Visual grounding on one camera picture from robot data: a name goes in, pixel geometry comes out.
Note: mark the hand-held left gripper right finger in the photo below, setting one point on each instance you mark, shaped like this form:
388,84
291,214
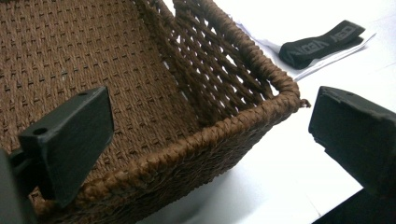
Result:
358,137

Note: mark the black elastic band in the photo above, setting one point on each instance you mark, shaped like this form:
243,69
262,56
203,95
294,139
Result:
320,45

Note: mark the brown woven basket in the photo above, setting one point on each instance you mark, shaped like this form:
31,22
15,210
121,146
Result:
102,68

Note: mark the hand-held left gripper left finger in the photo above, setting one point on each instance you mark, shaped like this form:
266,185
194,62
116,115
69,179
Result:
71,140

